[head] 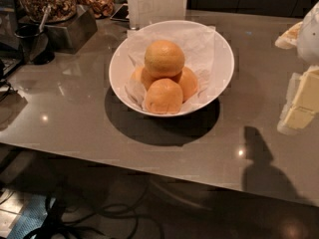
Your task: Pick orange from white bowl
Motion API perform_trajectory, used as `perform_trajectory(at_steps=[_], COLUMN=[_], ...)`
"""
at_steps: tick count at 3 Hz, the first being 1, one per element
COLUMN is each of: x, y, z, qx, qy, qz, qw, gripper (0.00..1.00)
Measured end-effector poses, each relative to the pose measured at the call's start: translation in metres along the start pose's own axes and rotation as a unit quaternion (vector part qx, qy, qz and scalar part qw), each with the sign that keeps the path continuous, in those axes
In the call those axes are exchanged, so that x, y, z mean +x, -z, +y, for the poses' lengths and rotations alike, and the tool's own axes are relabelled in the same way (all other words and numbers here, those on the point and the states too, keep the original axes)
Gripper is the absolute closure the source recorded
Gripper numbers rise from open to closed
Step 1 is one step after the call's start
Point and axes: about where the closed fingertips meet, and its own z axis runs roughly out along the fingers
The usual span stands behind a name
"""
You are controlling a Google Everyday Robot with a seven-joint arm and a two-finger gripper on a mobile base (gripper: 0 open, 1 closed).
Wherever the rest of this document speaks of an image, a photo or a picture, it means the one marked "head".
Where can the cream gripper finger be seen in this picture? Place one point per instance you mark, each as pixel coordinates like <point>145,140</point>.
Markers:
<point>288,39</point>
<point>302,101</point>

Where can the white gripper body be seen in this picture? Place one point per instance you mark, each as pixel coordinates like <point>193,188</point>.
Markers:
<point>309,39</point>

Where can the orange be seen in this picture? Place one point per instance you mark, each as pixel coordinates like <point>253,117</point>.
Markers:
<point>164,59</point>
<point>164,96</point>
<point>140,74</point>
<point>188,82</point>

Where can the white ceramic bowl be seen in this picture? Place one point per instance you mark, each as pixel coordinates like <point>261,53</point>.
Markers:
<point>132,94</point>

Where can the bowl of dried fruit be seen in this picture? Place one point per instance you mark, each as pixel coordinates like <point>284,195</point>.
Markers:
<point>101,8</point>

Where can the white paper liner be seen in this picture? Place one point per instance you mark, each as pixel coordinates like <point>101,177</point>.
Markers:
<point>197,43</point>

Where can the black smartphone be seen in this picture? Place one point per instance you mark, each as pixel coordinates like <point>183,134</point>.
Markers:
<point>122,14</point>

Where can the silver spoon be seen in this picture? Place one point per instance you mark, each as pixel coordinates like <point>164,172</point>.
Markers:
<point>46,14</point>

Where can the black cup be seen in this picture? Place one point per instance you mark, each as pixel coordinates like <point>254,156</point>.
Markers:
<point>36,46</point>

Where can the glass jar of nuts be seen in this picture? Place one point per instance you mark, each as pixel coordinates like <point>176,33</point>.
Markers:
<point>61,10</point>

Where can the black appliance at left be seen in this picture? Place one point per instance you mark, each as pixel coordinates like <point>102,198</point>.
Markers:
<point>11,54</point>

